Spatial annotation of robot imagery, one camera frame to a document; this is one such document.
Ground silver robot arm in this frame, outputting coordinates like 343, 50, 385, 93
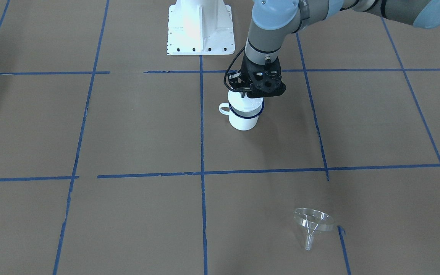
243, 0, 440, 66

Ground white enamel mug blue rim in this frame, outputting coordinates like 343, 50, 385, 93
218, 102, 264, 131

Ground clear plastic funnel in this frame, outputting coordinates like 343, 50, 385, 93
293, 207, 335, 251

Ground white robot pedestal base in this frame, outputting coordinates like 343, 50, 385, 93
167, 0, 235, 56

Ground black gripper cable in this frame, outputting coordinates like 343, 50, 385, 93
224, 46, 247, 93

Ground white ceramic lid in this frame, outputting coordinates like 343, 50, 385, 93
228, 91, 264, 117

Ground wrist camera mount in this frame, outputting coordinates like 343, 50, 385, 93
239, 55, 286, 99

